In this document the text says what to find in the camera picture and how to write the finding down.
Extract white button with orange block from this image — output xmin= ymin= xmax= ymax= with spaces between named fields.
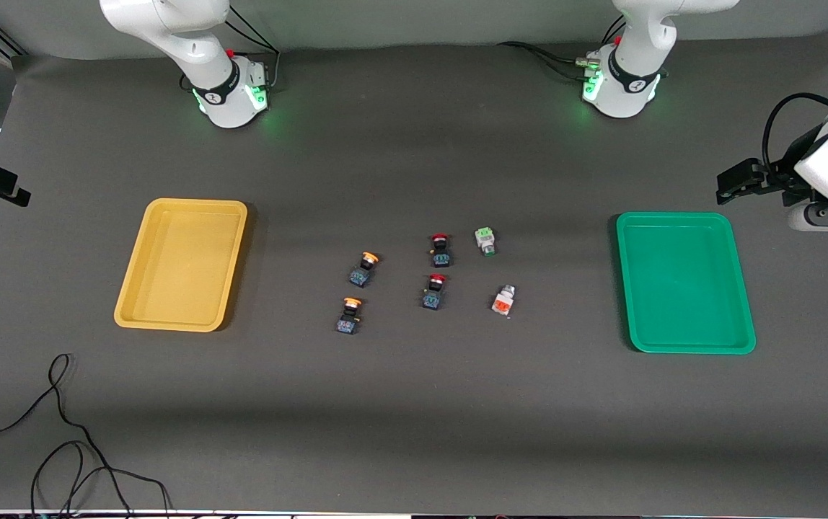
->
xmin=491 ymin=285 xmax=517 ymax=319

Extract yellow mushroom push button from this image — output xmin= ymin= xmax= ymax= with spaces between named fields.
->
xmin=335 ymin=297 xmax=364 ymax=336
xmin=348 ymin=251 xmax=380 ymax=288

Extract green plastic tray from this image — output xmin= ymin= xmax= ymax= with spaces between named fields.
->
xmin=615 ymin=211 xmax=757 ymax=355

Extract yellow plastic tray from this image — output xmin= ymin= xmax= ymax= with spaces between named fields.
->
xmin=113 ymin=198 xmax=250 ymax=333

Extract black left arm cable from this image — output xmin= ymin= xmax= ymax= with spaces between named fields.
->
xmin=762 ymin=92 xmax=828 ymax=171

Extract loose thin black cable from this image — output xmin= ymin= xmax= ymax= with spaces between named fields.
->
xmin=0 ymin=352 xmax=173 ymax=519

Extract black left arm base cables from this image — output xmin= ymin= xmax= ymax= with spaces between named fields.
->
xmin=496 ymin=16 xmax=627 ymax=81

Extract black arm base cables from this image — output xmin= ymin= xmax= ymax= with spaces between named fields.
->
xmin=225 ymin=6 xmax=282 ymax=93
xmin=496 ymin=16 xmax=627 ymax=81

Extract black right arm base cables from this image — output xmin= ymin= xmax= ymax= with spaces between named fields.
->
xmin=225 ymin=6 xmax=282 ymax=93

